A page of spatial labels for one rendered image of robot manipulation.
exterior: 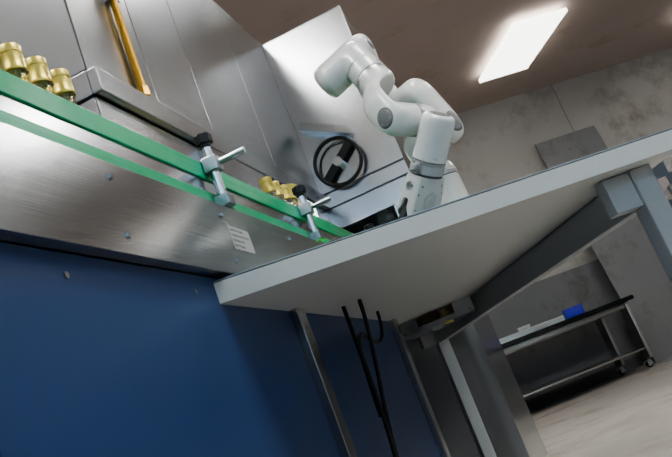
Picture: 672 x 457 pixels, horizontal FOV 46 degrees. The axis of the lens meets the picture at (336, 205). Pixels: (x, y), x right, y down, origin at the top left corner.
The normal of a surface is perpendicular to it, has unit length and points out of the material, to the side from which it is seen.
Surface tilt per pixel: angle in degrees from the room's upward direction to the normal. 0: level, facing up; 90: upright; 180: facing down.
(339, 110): 90
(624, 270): 83
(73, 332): 90
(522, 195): 90
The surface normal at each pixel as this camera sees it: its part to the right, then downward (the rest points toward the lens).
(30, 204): 0.89, -0.40
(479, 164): 0.11, -0.32
